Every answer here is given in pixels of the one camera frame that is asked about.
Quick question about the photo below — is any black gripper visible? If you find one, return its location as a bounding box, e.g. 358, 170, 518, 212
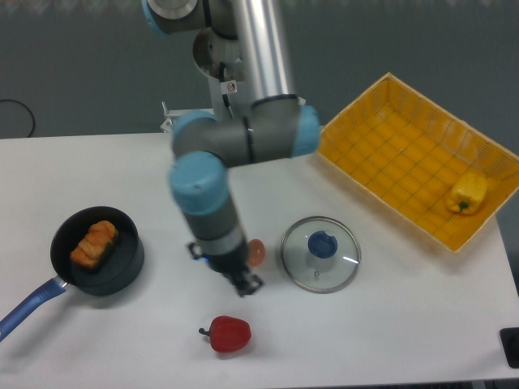
206, 242, 264, 297

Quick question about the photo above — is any orange bread loaf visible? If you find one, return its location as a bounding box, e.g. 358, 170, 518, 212
69, 220, 119, 271

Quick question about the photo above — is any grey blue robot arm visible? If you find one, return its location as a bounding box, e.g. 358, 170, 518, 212
142, 1, 320, 296

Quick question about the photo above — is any brown egg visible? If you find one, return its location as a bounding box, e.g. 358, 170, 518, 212
247, 239, 266, 267

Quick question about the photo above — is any red bell pepper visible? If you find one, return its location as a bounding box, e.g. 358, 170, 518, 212
198, 315, 252, 353

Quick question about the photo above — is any glass lid blue knob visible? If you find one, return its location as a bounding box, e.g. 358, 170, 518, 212
280, 216, 362, 294

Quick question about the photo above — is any yellow plastic basket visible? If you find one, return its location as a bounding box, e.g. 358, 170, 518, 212
318, 73, 518, 252

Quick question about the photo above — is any yellow bell pepper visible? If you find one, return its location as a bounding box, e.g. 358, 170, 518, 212
445, 171, 488, 215

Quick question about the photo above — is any black device table edge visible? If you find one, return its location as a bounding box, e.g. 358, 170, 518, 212
500, 327, 519, 369

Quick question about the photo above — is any black pot blue handle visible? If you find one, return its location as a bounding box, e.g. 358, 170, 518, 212
1, 206, 144, 340

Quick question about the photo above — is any black cable on floor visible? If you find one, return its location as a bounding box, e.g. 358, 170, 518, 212
0, 99, 36, 139

